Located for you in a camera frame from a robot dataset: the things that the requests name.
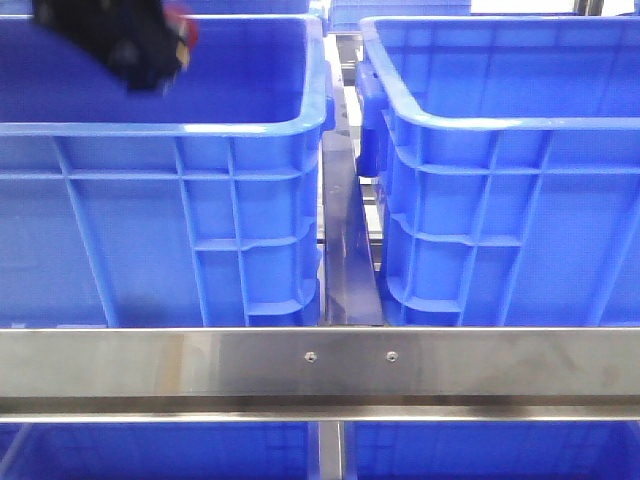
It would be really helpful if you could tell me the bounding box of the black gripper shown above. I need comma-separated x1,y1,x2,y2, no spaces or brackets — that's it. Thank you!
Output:
32,1,184,91

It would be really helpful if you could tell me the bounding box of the red mushroom push button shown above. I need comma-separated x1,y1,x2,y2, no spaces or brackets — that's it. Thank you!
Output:
163,1,199,70

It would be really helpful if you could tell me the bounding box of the blue source crate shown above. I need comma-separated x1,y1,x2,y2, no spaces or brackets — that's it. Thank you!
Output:
1,15,334,328

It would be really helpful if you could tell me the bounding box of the blue rear right crate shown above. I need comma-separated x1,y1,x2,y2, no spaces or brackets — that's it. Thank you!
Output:
328,0,472,33

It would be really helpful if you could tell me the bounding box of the blue target crate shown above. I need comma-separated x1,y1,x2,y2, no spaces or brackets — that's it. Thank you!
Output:
356,16,639,327

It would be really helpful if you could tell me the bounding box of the steel shelf rack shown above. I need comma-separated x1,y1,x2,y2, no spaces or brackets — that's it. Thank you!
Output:
1,34,639,479

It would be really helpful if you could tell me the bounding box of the lower left blue crate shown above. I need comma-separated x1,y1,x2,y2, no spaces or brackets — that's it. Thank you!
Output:
1,422,320,479

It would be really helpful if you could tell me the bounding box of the lower right blue crate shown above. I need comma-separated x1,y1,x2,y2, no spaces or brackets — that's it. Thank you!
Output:
346,421,639,479

